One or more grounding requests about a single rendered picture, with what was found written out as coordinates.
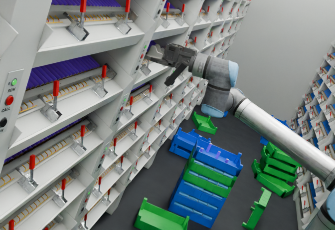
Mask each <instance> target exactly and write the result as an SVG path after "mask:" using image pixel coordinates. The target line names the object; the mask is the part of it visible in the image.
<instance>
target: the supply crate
mask: <svg viewBox="0 0 335 230"><path fill-rule="evenodd" d="M201 138H202V136H200V135H199V137H198V139H197V141H196V143H195V145H194V150H193V156H192V157H193V158H194V159H197V160H199V161H201V162H204V163H206V164H208V165H211V166H213V167H215V168H218V169H220V170H222V171H224V172H227V173H229V174H231V175H234V176H236V177H238V175H239V174H240V172H241V170H242V168H243V165H241V162H240V157H241V155H242V153H238V155H235V154H233V153H231V152H228V151H226V150H224V149H221V148H219V147H217V146H214V145H212V146H211V148H210V150H209V152H206V149H207V147H208V145H209V143H208V142H206V141H203V140H201ZM201 148H203V149H204V150H203V152H200V149H201ZM218 151H220V152H221V153H220V155H219V157H218V159H216V158H215V157H216V155H217V152H218ZM226 159H229V161H228V163H225V160H226Z"/></svg>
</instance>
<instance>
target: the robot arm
mask: <svg viewBox="0 0 335 230"><path fill-rule="evenodd" d="M144 58H145V59H147V60H150V61H152V62H155V63H158V64H162V65H165V66H168V67H173V68H176V70H175V71H174V72H173V73H172V74H171V75H170V76H168V77H167V78H166V81H165V82H164V84H165V85H166V86H167V87H169V86H170V85H173V84H174V83H175V80H176V79H177V78H178V77H179V75H180V74H181V73H182V72H183V71H184V70H185V69H186V68H187V67H188V72H191V73H192V75H193V76H196V77H200V78H203V79H206V80H208V84H207V87H206V91H205V95H204V99H203V103H202V107H201V111H202V113H204V114H206V115H209V116H212V117H215V118H222V117H223V115H224V112H225V111H228V112H229V113H231V114H232V115H233V116H235V117H237V118H238V119H240V120H241V121H242V122H244V123H245V124H246V125H248V126H249V127H250V128H252V129H253V130H254V131H256V132H257V133H259V134H260V135H261V136H263V137H264V138H265V139H267V140H268V141H269V142H271V143H272V144H273V145H275V146H276V147H277V148H279V149H280V150H281V151H283V152H284V153H286V154H287V155H288V156H290V157H291V158H292V159H294V160H295V161H296V162H298V163H299V164H300V165H302V166H303V167H304V168H306V169H307V170H308V171H310V172H311V173H313V174H314V175H315V176H317V177H318V178H319V179H321V180H322V181H323V182H324V183H325V187H326V189H327V190H328V191H330V194H329V196H328V198H327V199H326V200H325V202H324V203H323V204H322V206H321V207H320V210H319V211H318V212H317V214H316V215H315V216H314V218H313V219H312V220H311V222H310V223H309V224H308V225H307V227H306V228H305V229H304V230H335V160H333V159H332V158H330V157H329V156H328V155H326V154H325V153H323V152H322V151H320V150H319V149H318V148H316V147H315V146H313V145H312V144H311V143H309V142H308V141H306V140H305V139H303V138H302V137H301V136H299V135H298V134H296V133H295V132H294V131H292V130H291V129H289V128H288V127H286V126H285V125H284V124H282V123H281V122H279V121H278V120H277V119H275V118H274V117H272V116H271V115H269V114H268V113H267V112H265V111H264V110H262V109H261V108H259V107H258V106H257V105H255V104H254V103H252V102H251V101H250V100H249V99H248V98H246V97H245V96H244V94H243V92H242V91H241V90H239V89H237V88H233V87H235V84H236V80H237V75H238V69H239V66H238V64H237V63H235V62H232V61H230V60H229V61H228V60H224V59H221V58H217V57H213V56H209V55H206V54H202V53H198V54H197V50H195V49H191V48H187V47H184V46H182V45H179V44H174V43H170V44H167V45H166V48H165V51H164V52H163V51H161V48H160V45H159V44H156V45H152V46H151V47H150V49H149V51H148V52H147V53H146V54H145V57H144ZM188 60H189V62H188Z"/></svg>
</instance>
